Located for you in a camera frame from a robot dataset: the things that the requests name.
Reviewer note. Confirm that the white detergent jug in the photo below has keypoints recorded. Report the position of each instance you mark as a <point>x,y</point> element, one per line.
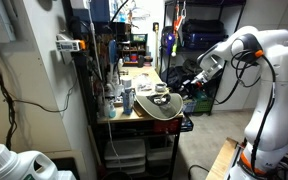
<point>10,165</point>

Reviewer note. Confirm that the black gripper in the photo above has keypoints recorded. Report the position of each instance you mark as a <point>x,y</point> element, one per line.
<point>194,84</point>

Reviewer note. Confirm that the white capped spray can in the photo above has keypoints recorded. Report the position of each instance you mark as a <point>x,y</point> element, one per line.
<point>128,100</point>

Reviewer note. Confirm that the black backpack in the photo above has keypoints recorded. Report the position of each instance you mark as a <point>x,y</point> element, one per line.
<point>175,76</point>

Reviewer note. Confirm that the black metal shelving rack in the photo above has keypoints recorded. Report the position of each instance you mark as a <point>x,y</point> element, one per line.
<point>165,40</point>

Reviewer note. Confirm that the red tool drawer box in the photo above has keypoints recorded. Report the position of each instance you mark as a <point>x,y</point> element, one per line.
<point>165,126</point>

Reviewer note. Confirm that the wooden top workbench black frame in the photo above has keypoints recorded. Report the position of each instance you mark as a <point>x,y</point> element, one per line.
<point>140,118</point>

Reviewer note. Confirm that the small dark shelf organizer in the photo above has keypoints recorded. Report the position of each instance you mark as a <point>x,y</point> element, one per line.
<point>134,50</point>

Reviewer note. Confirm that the dark blue bag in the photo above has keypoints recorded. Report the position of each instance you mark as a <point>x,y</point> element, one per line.
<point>200,40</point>

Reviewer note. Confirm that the white plastic storage bin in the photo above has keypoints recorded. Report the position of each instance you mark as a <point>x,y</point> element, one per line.
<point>125,150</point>

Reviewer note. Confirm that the wooden board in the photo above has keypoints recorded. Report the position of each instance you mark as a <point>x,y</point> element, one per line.
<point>138,110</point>
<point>220,160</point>

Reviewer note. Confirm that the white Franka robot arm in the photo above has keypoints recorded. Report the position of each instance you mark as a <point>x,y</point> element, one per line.
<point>277,100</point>

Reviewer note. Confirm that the small clear blue bottle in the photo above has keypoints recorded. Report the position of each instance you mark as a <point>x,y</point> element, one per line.
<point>112,111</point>

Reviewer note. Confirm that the purple hanging tool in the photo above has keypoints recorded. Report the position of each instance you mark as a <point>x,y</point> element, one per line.
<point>170,41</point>

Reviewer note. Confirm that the green plastic crate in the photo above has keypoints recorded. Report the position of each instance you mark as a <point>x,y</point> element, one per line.
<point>204,105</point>

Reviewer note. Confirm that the black suitcase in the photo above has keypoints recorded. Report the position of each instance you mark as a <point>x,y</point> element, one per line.
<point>202,26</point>

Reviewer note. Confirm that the white orange wall device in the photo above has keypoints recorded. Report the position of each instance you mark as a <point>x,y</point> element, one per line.
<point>69,45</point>

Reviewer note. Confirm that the pale blue plastic crate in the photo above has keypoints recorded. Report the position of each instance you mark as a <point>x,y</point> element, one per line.
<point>189,106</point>

